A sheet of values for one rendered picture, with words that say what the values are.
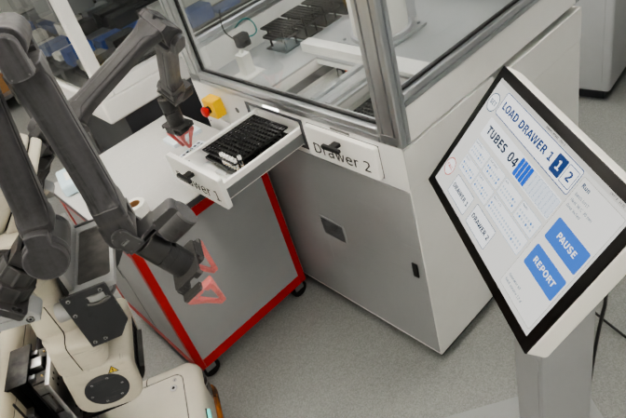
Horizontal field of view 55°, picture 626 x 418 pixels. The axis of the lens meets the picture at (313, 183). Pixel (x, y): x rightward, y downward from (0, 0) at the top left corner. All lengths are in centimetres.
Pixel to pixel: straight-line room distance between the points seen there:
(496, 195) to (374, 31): 48
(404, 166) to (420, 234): 26
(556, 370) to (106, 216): 102
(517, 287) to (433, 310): 92
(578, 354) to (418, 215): 56
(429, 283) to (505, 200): 78
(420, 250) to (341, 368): 68
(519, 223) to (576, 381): 53
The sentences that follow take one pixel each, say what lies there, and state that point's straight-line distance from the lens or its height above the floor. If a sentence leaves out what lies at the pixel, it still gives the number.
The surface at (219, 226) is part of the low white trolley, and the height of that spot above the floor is 59.
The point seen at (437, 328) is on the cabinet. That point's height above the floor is 21.
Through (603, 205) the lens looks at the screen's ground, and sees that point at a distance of 103.
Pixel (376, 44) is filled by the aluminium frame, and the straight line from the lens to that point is 144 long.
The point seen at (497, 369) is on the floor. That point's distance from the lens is 223.
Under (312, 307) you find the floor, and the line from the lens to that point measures 252.
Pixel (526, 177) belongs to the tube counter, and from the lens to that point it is 117.
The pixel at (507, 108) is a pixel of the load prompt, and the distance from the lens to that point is 128.
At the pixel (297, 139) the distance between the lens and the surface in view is 187.
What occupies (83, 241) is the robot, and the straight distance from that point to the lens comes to 152.
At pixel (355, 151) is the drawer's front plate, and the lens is 168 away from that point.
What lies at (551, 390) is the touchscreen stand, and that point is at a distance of 156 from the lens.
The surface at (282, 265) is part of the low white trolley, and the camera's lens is 238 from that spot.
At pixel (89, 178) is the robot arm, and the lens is 108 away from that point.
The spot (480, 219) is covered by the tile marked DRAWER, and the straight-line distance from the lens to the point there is 123.
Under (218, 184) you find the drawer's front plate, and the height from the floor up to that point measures 91.
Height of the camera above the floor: 184
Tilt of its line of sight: 36 degrees down
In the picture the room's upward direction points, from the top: 17 degrees counter-clockwise
